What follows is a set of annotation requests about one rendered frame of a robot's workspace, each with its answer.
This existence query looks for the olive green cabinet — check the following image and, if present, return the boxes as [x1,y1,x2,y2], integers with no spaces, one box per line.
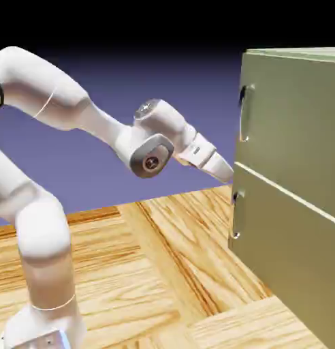
[228,46,335,349]

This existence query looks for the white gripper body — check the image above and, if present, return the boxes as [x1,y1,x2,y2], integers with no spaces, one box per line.
[202,151,235,184]

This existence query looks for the curved metal door handle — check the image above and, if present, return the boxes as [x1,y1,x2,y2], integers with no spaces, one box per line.
[238,83,256,143]
[230,189,246,240]

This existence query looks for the olive cabinet door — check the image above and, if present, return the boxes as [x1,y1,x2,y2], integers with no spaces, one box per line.
[229,162,335,349]
[234,51,335,226]

